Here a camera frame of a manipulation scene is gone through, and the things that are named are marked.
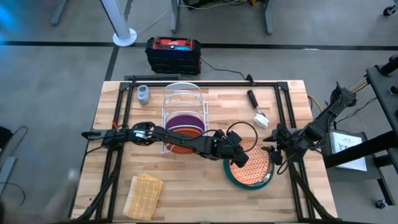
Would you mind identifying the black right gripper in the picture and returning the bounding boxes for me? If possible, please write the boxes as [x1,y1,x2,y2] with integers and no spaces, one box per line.
[263,123,296,153]

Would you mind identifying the patterned plate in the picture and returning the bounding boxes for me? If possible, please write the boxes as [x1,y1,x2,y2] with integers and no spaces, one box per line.
[229,139,274,187]

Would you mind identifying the green plate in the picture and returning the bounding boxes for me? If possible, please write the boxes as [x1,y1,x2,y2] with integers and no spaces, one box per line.
[223,138,275,191]

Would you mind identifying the plain orange plate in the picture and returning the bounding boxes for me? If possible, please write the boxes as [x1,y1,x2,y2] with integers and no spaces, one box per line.
[166,128,203,155]

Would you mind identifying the purple plate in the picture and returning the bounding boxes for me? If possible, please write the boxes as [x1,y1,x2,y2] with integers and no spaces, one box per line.
[164,113,206,133]

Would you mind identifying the white paper booklet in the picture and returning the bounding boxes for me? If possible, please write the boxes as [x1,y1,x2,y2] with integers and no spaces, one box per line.
[329,131,368,172]

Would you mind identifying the grey box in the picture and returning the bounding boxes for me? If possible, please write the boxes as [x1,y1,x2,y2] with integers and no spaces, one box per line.
[319,129,379,184]

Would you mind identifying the small grey cup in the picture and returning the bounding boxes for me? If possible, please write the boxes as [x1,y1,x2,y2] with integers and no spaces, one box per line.
[136,84,150,105]

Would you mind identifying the yellow checked cloth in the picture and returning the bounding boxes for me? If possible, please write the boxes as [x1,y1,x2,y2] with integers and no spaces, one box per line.
[122,172,165,222]

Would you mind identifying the black bar behind table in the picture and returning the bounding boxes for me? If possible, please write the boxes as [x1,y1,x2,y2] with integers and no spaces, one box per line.
[123,73,182,82]

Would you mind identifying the red and black power station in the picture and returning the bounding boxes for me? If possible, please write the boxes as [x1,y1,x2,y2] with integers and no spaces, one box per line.
[145,36,203,77]

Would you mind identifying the grey desk leg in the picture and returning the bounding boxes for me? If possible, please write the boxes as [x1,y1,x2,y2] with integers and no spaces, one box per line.
[50,0,68,27]
[170,0,182,34]
[264,0,275,35]
[123,0,134,21]

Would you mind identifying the black equipment cart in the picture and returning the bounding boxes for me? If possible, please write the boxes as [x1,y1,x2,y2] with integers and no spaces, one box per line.
[323,55,398,206]

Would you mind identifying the white tower fan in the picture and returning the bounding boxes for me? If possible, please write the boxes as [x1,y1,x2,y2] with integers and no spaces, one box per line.
[99,0,138,48]

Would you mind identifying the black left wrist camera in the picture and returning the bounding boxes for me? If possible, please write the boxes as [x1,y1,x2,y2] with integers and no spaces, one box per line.
[229,153,250,169]

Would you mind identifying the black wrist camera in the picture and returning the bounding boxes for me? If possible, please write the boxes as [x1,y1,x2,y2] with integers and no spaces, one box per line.
[269,151,283,166]
[229,153,250,169]

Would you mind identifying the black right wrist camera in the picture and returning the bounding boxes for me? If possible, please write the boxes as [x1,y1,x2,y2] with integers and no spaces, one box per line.
[269,151,283,166]

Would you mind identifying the black power cable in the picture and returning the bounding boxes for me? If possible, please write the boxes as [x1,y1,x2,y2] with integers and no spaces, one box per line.
[200,57,256,85]

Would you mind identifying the white wire dish rack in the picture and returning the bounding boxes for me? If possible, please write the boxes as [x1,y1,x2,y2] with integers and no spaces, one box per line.
[160,81,210,156]

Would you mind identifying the yellow cable bundle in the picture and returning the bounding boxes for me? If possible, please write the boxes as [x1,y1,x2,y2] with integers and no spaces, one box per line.
[307,77,371,114]

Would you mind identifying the black aluminium table frame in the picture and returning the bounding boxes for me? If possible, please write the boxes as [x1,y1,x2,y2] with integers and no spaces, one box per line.
[70,80,338,223]

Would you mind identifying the white floor cable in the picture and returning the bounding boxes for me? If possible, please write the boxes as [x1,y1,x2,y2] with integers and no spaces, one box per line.
[136,8,169,34]

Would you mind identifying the tangled cables under desk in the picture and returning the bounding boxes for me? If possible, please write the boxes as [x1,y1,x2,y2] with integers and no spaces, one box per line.
[182,0,261,11]

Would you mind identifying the black floor cable loop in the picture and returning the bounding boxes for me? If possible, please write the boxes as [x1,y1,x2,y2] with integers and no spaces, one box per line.
[0,182,26,208]

